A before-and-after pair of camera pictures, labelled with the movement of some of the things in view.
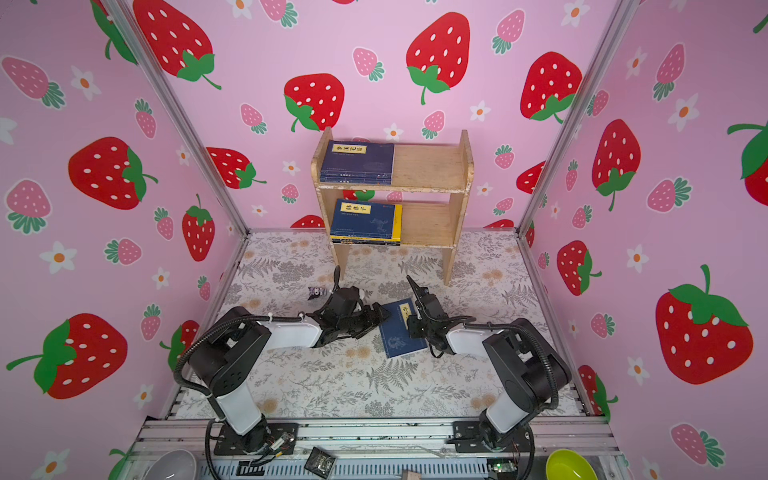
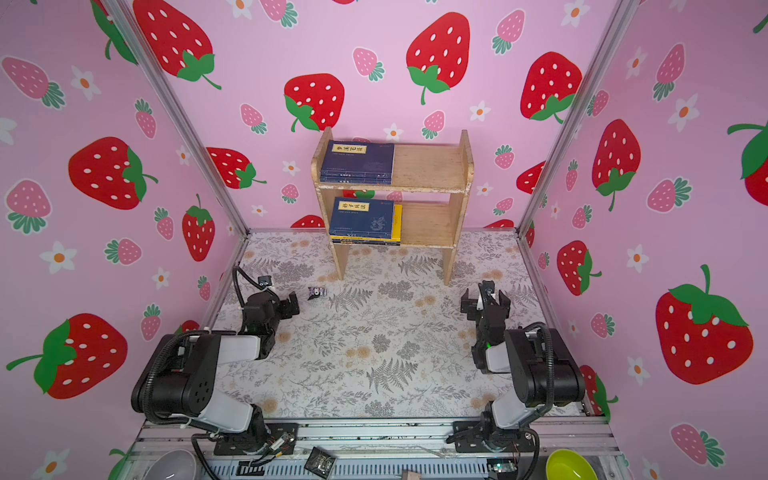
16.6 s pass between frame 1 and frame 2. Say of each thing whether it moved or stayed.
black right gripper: moved
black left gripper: moved
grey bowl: stayed
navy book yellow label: stayed
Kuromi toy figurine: stayed
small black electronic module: stayed
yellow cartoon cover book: stayed
